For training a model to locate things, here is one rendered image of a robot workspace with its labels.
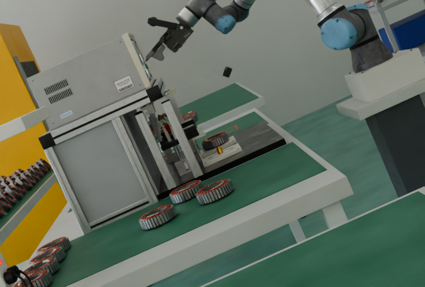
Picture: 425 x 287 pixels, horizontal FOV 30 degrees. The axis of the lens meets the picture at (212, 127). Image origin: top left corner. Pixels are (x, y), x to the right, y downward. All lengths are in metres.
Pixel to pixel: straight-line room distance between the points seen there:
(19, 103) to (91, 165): 3.80
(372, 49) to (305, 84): 5.42
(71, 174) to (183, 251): 0.86
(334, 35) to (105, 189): 0.95
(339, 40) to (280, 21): 5.50
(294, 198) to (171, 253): 0.33
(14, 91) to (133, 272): 4.60
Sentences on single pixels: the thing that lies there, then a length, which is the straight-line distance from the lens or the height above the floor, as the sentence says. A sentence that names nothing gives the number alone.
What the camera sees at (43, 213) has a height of 0.40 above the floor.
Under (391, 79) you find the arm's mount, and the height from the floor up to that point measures 0.79.
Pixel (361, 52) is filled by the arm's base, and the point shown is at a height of 0.91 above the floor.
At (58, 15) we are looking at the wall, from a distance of 8.30.
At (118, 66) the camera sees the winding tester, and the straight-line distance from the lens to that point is 2.82.
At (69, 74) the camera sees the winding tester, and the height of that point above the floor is 1.27.
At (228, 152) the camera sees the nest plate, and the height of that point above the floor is 0.78.
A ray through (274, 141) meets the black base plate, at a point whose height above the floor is 0.77.
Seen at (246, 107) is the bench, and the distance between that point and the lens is 4.50.
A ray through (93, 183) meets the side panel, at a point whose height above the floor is 0.90.
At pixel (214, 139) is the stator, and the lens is 3.11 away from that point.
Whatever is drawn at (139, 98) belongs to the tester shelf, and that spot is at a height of 1.10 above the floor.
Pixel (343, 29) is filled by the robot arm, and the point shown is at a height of 1.03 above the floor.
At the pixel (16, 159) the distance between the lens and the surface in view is 6.55.
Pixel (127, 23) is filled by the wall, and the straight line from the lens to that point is 8.23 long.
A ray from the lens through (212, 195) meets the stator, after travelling 2.31.
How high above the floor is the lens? 1.21
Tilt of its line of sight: 6 degrees down
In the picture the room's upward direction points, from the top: 24 degrees counter-clockwise
